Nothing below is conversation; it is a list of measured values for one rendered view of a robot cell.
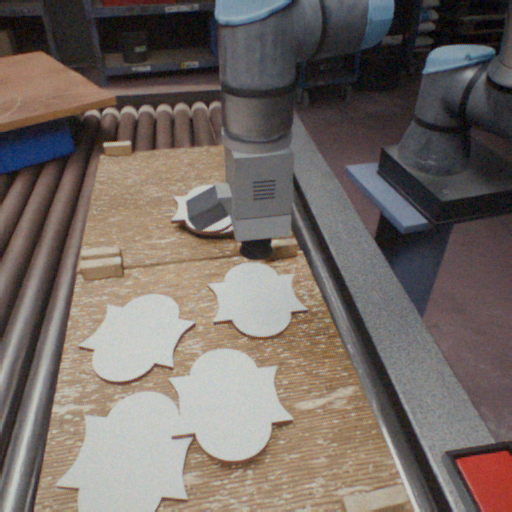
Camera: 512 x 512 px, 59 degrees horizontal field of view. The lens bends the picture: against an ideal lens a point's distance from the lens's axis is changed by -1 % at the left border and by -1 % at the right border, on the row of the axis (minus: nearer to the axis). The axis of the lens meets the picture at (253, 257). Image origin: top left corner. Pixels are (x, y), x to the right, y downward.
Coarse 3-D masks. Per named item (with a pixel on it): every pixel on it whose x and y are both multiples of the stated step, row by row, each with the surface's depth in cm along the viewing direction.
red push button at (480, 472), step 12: (480, 456) 46; (492, 456) 46; (504, 456) 46; (468, 468) 45; (480, 468) 45; (492, 468) 45; (504, 468) 45; (468, 480) 44; (480, 480) 44; (492, 480) 44; (504, 480) 44; (480, 492) 44; (492, 492) 44; (504, 492) 44; (480, 504) 43; (492, 504) 43; (504, 504) 43
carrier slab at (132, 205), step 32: (128, 160) 98; (160, 160) 98; (192, 160) 98; (96, 192) 87; (128, 192) 87; (160, 192) 87; (96, 224) 79; (128, 224) 79; (160, 224) 79; (128, 256) 71; (160, 256) 71; (192, 256) 71; (224, 256) 72
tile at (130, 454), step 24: (120, 408) 49; (144, 408) 49; (168, 408) 49; (96, 432) 47; (120, 432) 47; (144, 432) 47; (168, 432) 47; (96, 456) 45; (120, 456) 45; (144, 456) 45; (168, 456) 45; (72, 480) 43; (96, 480) 43; (120, 480) 43; (144, 480) 43; (168, 480) 43; (96, 504) 41; (120, 504) 41; (144, 504) 41
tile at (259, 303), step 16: (240, 272) 67; (256, 272) 67; (272, 272) 67; (208, 288) 65; (224, 288) 64; (240, 288) 64; (256, 288) 64; (272, 288) 64; (288, 288) 64; (224, 304) 62; (240, 304) 62; (256, 304) 62; (272, 304) 62; (288, 304) 62; (224, 320) 60; (240, 320) 59; (256, 320) 59; (272, 320) 59; (288, 320) 59; (256, 336) 57; (272, 336) 58
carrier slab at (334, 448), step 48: (96, 288) 66; (144, 288) 66; (192, 288) 66; (192, 336) 58; (240, 336) 58; (288, 336) 58; (336, 336) 58; (96, 384) 53; (144, 384) 53; (288, 384) 53; (336, 384) 53; (48, 432) 48; (288, 432) 48; (336, 432) 48; (48, 480) 44; (192, 480) 44; (240, 480) 44; (288, 480) 44; (336, 480) 44; (384, 480) 44
